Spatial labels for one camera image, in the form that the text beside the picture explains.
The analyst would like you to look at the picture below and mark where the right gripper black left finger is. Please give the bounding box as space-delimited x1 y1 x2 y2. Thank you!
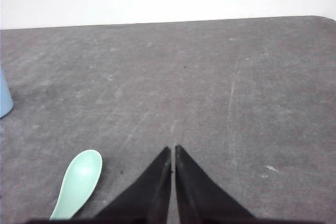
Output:
94 147 171 223

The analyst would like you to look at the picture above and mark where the light blue plastic cup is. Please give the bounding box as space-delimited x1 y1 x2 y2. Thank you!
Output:
1 68 14 118

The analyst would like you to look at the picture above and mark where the mint green plastic spoon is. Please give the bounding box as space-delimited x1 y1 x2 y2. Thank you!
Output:
50 150 103 220

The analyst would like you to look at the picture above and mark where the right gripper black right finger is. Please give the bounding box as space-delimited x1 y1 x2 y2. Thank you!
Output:
175 145 256 223

